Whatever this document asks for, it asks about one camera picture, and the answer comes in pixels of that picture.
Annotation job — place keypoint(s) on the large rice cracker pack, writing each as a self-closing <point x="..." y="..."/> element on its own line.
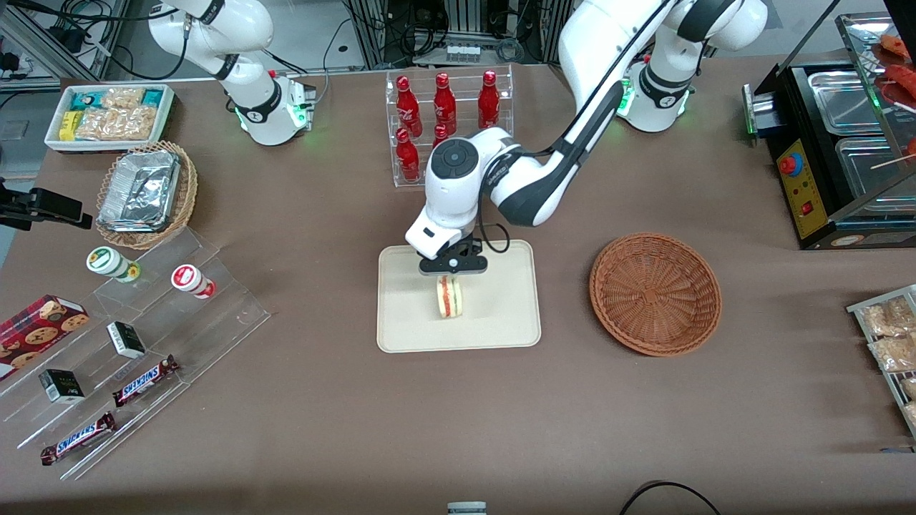
<point x="118" y="123"/>

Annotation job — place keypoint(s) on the red capped drink bottle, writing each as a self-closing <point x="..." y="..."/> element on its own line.
<point x="189" y="279"/>

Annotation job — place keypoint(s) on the clear rice cracker pack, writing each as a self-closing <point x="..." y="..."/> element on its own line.
<point x="123" y="97"/>

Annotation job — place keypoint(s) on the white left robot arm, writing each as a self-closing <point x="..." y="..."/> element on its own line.
<point x="529" y="179"/>

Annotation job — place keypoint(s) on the white snack bin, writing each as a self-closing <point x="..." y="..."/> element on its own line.
<point x="54" y="139"/>

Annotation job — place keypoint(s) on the white power strip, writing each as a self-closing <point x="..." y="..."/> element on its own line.
<point x="462" y="54"/>

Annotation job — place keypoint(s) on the black clamp device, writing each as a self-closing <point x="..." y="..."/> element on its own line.
<point x="43" y="204"/>

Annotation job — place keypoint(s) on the teal snack packet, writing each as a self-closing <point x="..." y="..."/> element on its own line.
<point x="153" y="97"/>
<point x="86" y="100"/>

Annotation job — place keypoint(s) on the light wicker basket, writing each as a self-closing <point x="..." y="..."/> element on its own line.
<point x="187" y="193"/>

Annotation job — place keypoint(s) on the brown wicker basket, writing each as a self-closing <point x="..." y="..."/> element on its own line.
<point x="655" y="293"/>

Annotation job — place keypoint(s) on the clear bagged pastry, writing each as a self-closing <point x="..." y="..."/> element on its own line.
<point x="912" y="413"/>
<point x="891" y="318"/>
<point x="909" y="388"/>
<point x="894" y="354"/>

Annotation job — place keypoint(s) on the clear acrylic stepped stand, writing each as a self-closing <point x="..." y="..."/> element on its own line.
<point x="215" y="322"/>

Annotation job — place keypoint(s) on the yellow snack packet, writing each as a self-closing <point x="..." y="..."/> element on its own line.
<point x="68" y="125"/>

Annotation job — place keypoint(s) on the triangular sandwich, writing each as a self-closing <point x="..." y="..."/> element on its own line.
<point x="450" y="297"/>

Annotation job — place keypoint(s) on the black hot dog machine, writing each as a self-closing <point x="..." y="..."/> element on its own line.
<point x="805" y="193"/>

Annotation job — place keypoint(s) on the Snickers bar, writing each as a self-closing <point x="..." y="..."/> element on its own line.
<point x="143" y="381"/>
<point x="77" y="438"/>

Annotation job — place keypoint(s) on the clear acrylic bottle rack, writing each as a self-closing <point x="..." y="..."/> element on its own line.
<point x="401" y="179"/>

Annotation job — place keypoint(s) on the small black box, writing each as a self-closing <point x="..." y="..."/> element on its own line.
<point x="126" y="340"/>
<point x="61" y="386"/>

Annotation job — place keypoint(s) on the green capped drink bottle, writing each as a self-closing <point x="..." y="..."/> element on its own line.
<point x="107" y="261"/>

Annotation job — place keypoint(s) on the red cola bottle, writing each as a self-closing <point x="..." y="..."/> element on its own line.
<point x="444" y="104"/>
<point x="489" y="100"/>
<point x="439" y="133"/>
<point x="408" y="157"/>
<point x="408" y="107"/>

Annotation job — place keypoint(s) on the silver foil packet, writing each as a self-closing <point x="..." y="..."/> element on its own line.
<point x="139" y="189"/>

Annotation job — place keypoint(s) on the cream plastic tray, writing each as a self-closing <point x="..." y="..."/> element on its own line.
<point x="501" y="322"/>

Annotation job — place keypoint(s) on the grey device edge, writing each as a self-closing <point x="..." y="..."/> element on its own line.
<point x="466" y="508"/>

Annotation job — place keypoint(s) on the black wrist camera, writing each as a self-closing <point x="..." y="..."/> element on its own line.
<point x="454" y="265"/>

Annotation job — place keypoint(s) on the red cookie box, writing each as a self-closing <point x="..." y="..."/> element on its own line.
<point x="36" y="332"/>

